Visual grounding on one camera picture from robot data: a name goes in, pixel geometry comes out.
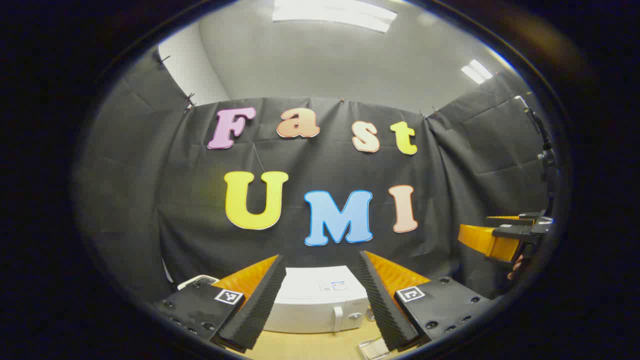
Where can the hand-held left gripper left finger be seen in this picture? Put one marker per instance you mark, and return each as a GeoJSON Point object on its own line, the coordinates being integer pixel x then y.
{"type": "Point", "coordinates": [255, 310]}

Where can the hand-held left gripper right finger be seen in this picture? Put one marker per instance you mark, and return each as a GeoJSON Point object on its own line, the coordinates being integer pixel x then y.
{"type": "Point", "coordinates": [382, 305]}

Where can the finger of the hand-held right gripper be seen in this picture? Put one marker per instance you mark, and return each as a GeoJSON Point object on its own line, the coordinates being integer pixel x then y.
{"type": "Point", "coordinates": [487, 242]}
{"type": "Point", "coordinates": [525, 219]}

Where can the white microwave oven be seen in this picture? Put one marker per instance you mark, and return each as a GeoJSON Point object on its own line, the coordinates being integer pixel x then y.
{"type": "Point", "coordinates": [310, 300]}

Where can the white toaster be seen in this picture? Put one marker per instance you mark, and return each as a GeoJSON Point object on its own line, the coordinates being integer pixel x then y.
{"type": "Point", "coordinates": [197, 281]}

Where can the small ceiling light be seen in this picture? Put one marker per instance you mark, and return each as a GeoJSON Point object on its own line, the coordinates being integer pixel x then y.
{"type": "Point", "coordinates": [477, 71]}

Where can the long ceiling light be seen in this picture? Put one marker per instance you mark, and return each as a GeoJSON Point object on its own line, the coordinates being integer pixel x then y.
{"type": "Point", "coordinates": [335, 15]}

